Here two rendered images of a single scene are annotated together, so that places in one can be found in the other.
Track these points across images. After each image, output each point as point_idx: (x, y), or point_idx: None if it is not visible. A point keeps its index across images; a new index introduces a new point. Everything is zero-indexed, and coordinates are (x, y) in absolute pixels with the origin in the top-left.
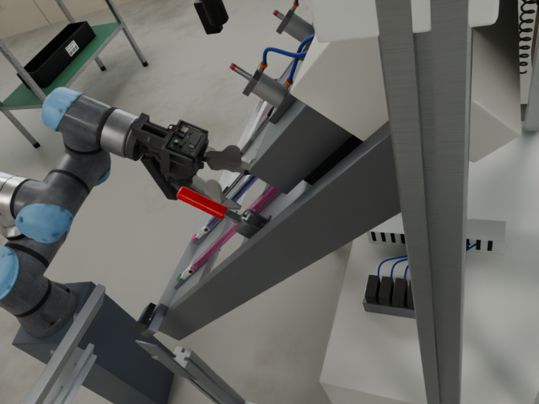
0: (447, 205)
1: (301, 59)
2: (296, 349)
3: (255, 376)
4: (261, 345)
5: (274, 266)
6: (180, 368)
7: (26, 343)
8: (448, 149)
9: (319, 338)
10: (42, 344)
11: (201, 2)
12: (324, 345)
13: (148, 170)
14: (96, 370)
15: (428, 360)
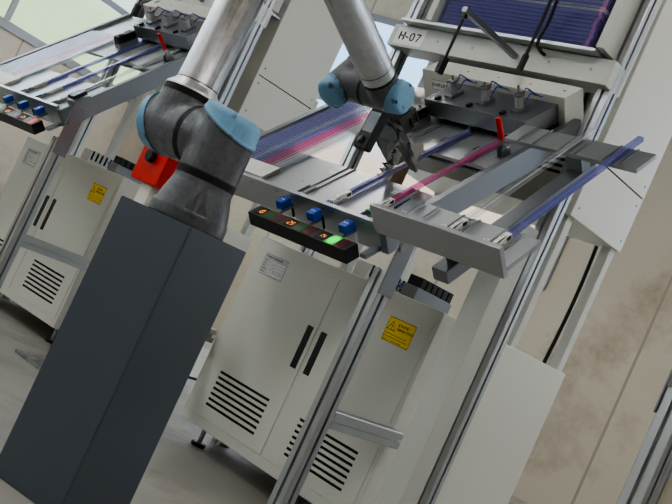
0: (596, 137)
1: (483, 105)
2: (185, 485)
3: (178, 500)
4: (146, 478)
5: (520, 168)
6: (402, 271)
7: (207, 234)
8: (604, 120)
9: (193, 479)
10: (222, 244)
11: (523, 61)
12: (204, 484)
13: (383, 117)
14: (191, 342)
15: (550, 228)
